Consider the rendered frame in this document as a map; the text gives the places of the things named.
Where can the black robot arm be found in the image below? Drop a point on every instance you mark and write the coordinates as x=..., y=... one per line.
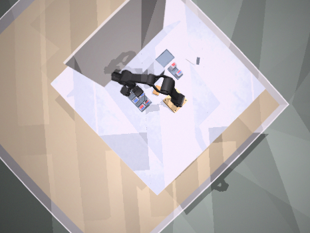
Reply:
x=126, y=78

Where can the large grey flat panel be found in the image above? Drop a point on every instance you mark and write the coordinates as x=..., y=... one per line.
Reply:
x=118, y=40

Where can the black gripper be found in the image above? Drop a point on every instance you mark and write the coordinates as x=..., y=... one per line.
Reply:
x=136, y=90

